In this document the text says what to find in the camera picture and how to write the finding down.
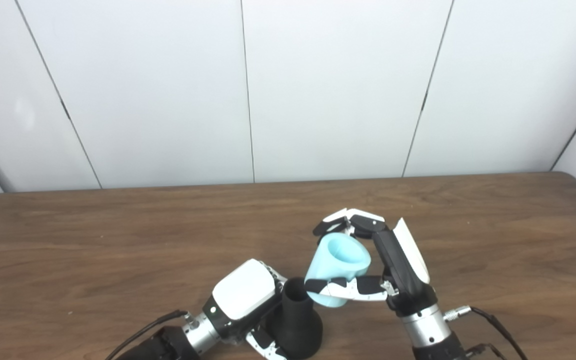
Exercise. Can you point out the light blue cylinder cup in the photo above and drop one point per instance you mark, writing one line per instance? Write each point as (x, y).
(335, 262)

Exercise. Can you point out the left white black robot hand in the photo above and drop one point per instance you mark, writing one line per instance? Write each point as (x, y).
(243, 292)

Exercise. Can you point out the black flared nozzle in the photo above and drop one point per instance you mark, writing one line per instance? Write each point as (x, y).
(298, 325)

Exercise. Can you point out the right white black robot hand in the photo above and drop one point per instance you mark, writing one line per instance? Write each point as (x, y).
(403, 265)

